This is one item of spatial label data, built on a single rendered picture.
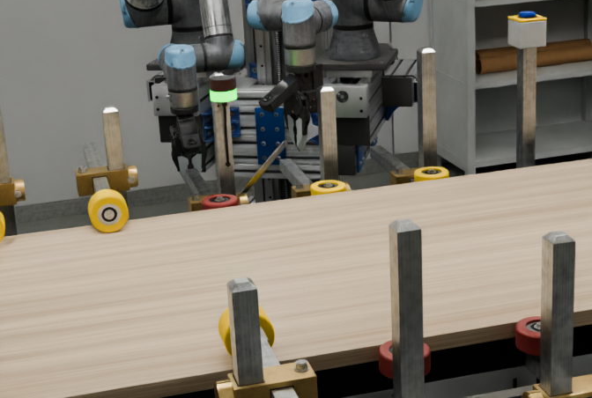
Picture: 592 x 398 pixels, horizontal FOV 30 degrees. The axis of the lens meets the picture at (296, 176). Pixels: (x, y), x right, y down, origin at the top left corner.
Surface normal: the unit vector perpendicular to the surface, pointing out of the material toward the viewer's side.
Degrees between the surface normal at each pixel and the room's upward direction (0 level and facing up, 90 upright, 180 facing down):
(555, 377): 90
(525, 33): 90
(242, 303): 90
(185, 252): 0
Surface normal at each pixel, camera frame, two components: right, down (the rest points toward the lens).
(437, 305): -0.05, -0.95
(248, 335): 0.25, 0.28
